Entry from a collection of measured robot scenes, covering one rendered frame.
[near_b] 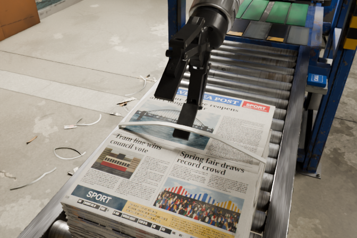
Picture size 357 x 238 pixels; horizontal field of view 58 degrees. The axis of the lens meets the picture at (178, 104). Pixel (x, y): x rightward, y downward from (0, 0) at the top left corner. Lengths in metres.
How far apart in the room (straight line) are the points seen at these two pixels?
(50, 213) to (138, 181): 0.35
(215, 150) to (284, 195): 0.32
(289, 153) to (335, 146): 1.43
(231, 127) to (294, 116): 0.52
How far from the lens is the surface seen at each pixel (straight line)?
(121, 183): 0.55
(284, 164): 0.95
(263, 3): 2.28
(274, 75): 1.38
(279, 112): 1.15
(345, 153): 2.38
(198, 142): 0.61
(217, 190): 0.53
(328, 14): 4.07
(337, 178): 2.18
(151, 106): 0.71
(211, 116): 0.68
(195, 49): 0.54
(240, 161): 0.58
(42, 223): 0.84
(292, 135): 1.06
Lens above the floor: 1.43
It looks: 34 degrees down
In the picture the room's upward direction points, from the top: straight up
